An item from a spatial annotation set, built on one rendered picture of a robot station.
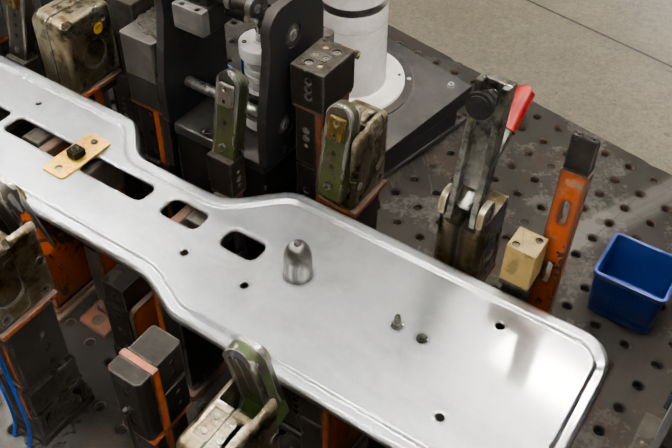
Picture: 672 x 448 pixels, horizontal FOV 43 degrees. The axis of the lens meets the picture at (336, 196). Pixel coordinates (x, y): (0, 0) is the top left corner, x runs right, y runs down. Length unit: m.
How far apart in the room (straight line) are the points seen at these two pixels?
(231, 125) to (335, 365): 0.35
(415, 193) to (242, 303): 0.62
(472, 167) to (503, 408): 0.25
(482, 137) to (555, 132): 0.76
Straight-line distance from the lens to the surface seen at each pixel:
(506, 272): 0.93
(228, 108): 1.05
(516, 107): 0.96
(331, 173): 1.02
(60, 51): 1.24
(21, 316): 1.04
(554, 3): 3.44
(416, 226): 1.41
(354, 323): 0.89
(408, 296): 0.92
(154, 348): 0.90
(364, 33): 1.44
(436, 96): 1.55
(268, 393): 0.78
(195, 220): 1.02
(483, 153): 0.89
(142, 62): 1.18
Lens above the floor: 1.71
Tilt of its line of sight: 44 degrees down
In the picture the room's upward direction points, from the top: 1 degrees clockwise
